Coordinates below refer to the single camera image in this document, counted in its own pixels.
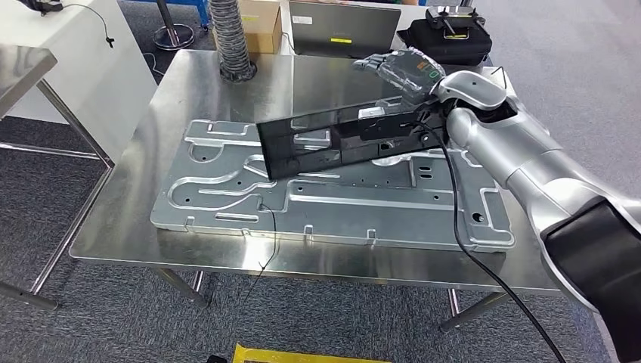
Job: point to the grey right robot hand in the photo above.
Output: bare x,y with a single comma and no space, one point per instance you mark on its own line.
410,75

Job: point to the black plastic plate bracket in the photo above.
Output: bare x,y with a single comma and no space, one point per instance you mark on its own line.
305,150

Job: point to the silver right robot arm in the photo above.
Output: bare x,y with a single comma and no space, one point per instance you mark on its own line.
526,160

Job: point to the stainless steel workbench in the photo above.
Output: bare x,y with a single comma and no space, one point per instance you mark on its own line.
200,95

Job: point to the black bag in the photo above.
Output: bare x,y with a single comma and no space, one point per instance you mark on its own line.
450,50

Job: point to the black silver device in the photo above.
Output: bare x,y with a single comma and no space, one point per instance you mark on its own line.
453,17

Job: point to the grey laptop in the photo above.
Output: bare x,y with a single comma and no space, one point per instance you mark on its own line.
345,25

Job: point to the stamped grey metal panel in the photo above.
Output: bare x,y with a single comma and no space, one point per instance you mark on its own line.
350,210

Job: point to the cardboard box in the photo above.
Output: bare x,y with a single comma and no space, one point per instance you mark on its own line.
265,25

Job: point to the stool pole with round base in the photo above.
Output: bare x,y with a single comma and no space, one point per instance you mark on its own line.
173,35

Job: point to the white cabinet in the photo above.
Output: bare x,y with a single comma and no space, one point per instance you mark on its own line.
90,80

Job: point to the stainless steel table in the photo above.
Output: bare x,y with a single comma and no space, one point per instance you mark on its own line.
25,65

